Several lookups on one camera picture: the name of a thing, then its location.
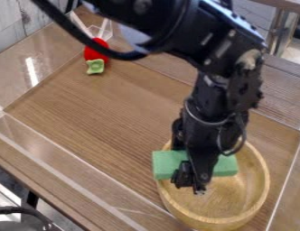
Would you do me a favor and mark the green rectangular block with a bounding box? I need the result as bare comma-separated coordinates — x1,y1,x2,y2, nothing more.
151,150,238,180

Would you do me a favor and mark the red strawberry toy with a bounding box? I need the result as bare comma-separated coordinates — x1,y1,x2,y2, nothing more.
83,46,108,75

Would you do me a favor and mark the brown wooden bowl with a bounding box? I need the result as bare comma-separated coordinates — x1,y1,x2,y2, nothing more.
156,143,270,231

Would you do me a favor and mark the clear acrylic tray wall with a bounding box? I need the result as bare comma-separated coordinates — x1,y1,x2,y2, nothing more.
0,107,191,231

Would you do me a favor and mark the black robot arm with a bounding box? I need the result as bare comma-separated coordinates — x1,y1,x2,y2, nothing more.
30,0,267,194

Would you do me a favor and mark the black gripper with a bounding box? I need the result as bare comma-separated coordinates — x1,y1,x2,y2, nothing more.
168,102,247,196

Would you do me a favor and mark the black cable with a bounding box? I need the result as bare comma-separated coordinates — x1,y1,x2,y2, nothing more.
0,206,50,231

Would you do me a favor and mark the clear acrylic corner bracket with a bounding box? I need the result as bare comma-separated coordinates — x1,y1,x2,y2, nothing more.
68,12,112,41

